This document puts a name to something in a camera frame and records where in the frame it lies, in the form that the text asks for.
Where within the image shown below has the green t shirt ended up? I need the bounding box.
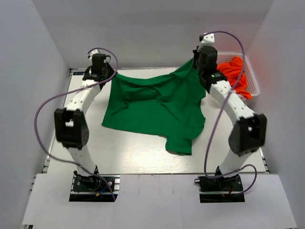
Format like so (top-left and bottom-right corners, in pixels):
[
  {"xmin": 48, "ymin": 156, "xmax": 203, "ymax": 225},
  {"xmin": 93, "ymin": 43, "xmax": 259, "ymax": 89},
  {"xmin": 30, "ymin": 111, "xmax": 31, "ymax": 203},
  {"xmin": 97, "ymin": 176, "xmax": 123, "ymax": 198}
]
[{"xmin": 102, "ymin": 60, "xmax": 206, "ymax": 155}]

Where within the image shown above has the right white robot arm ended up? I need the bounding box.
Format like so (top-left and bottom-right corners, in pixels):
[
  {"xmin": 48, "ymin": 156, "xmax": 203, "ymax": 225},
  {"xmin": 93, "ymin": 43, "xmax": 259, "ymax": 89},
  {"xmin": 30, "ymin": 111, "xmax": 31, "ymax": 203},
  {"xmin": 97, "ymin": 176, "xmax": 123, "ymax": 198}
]
[{"xmin": 193, "ymin": 46, "xmax": 267, "ymax": 190}]

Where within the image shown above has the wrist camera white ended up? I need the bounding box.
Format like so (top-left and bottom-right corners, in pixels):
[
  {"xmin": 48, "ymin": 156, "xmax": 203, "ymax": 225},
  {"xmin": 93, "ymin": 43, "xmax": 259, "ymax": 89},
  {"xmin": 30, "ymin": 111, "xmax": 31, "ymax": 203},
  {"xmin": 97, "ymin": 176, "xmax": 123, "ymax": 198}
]
[
  {"xmin": 87, "ymin": 49, "xmax": 99, "ymax": 59},
  {"xmin": 198, "ymin": 33, "xmax": 215, "ymax": 49}
]

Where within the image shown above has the orange t shirt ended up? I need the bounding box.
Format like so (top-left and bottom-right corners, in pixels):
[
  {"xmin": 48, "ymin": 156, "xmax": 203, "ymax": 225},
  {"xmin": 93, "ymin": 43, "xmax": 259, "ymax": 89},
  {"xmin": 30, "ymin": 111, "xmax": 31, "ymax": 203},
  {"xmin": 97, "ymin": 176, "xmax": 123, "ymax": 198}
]
[{"xmin": 217, "ymin": 56, "xmax": 252, "ymax": 99}]

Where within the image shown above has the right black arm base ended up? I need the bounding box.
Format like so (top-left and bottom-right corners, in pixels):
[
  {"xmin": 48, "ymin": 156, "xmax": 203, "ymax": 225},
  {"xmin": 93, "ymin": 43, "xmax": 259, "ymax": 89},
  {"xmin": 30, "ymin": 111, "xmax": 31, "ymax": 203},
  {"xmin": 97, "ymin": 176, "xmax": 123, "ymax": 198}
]
[{"xmin": 194, "ymin": 175, "xmax": 245, "ymax": 203}]

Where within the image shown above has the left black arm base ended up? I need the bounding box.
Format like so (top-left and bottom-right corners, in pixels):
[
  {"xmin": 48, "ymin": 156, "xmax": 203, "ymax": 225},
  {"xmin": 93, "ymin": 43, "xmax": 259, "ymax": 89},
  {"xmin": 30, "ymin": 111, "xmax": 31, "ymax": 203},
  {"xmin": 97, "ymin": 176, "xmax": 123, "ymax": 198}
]
[{"xmin": 69, "ymin": 175, "xmax": 120, "ymax": 202}]

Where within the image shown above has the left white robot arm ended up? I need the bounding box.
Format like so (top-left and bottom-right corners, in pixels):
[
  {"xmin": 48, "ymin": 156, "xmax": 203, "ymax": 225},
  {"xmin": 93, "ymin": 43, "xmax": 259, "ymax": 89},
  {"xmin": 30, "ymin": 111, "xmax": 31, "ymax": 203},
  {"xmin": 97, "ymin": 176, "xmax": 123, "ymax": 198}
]
[{"xmin": 54, "ymin": 50, "xmax": 114, "ymax": 190}]

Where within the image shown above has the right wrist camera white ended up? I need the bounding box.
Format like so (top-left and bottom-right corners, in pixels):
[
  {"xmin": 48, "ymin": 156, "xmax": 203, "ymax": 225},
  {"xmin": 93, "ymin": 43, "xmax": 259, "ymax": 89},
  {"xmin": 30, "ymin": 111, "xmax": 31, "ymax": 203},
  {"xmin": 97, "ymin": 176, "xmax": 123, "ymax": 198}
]
[{"xmin": 198, "ymin": 33, "xmax": 215, "ymax": 49}]

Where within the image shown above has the blue table label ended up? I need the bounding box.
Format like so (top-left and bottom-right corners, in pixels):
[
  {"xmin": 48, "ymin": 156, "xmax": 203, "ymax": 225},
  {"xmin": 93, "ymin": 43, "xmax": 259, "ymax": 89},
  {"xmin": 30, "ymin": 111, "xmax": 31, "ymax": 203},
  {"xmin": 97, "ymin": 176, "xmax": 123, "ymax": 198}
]
[{"xmin": 72, "ymin": 71, "xmax": 85, "ymax": 75}]

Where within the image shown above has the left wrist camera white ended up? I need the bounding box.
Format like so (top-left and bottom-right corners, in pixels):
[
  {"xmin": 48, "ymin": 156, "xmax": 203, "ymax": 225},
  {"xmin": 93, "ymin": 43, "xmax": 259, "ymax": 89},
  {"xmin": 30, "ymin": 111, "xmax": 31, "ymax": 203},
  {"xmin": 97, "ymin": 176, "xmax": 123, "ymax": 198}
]
[{"xmin": 87, "ymin": 49, "xmax": 99, "ymax": 59}]

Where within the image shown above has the white plastic basket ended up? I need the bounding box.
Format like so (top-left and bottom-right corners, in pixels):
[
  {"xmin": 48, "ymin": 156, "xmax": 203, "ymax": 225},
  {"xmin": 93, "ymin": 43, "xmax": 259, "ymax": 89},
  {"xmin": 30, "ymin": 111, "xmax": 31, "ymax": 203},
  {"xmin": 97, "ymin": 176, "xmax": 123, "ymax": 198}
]
[{"xmin": 217, "ymin": 52, "xmax": 260, "ymax": 97}]

